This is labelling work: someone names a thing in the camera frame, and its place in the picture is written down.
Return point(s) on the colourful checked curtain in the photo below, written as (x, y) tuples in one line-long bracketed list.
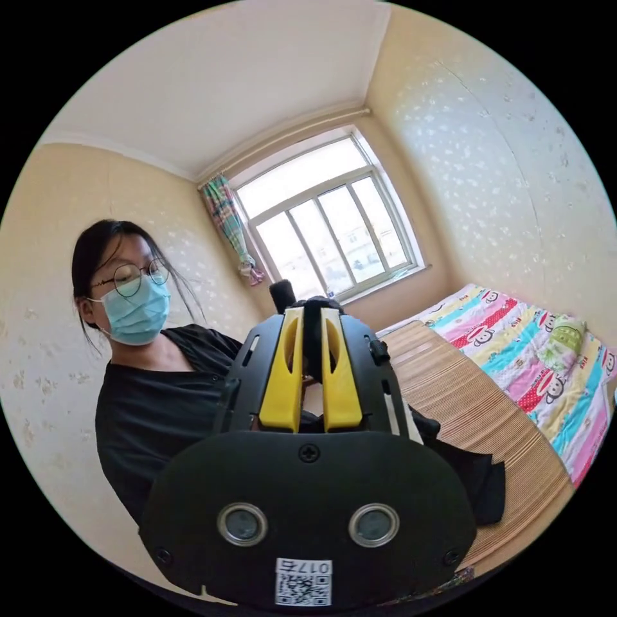
[(229, 219)]

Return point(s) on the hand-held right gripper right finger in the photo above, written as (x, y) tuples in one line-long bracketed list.
[(342, 385)]

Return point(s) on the bed with woven mat and cartoon quilt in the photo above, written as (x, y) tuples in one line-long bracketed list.
[(463, 395)]

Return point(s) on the person's body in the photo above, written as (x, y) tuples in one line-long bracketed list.
[(154, 409)]

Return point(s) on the white framed window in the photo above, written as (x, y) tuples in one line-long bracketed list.
[(328, 226)]

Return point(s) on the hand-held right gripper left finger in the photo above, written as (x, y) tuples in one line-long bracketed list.
[(277, 385)]

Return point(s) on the black pants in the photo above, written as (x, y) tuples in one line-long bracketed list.
[(475, 482)]

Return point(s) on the green printed cushion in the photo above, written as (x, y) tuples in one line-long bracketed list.
[(565, 341)]

